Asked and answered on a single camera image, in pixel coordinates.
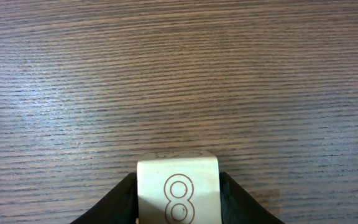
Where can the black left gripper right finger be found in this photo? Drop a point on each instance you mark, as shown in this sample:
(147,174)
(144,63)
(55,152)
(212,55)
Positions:
(239,207)

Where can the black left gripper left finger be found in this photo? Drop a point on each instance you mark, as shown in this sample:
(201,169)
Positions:
(118,206)

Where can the wooden block with figure eight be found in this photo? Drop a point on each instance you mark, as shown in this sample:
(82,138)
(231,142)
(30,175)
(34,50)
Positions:
(179,188)

